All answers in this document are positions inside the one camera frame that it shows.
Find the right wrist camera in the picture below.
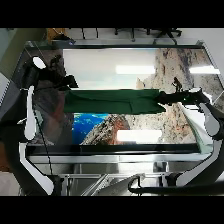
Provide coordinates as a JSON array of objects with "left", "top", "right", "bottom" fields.
[{"left": 171, "top": 76, "right": 184, "bottom": 94}]

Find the dark green shirt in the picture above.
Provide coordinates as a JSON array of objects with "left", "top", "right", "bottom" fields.
[{"left": 62, "top": 88, "right": 168, "bottom": 116}]

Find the silver frame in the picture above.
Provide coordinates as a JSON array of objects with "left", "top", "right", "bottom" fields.
[{"left": 19, "top": 37, "right": 224, "bottom": 197}]

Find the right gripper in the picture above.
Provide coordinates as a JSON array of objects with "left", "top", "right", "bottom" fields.
[{"left": 154, "top": 90, "right": 178, "bottom": 105}]

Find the brown garment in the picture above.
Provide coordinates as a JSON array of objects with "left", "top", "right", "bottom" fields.
[{"left": 0, "top": 143, "right": 14, "bottom": 173}]

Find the black cable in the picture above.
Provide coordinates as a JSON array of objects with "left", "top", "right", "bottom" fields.
[
  {"left": 126, "top": 174, "right": 224, "bottom": 197},
  {"left": 32, "top": 106, "right": 54, "bottom": 178}
]

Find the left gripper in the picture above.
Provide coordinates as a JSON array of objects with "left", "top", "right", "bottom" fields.
[{"left": 61, "top": 75, "right": 80, "bottom": 91}]

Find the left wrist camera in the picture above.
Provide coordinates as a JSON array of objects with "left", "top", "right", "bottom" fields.
[{"left": 49, "top": 54, "right": 65, "bottom": 72}]

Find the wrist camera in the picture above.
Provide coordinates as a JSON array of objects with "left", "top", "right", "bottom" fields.
[
  {"left": 49, "top": 54, "right": 65, "bottom": 72},
  {"left": 171, "top": 76, "right": 184, "bottom": 94}
]

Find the black office chair base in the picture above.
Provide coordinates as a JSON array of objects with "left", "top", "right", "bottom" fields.
[{"left": 155, "top": 27, "right": 183, "bottom": 39}]

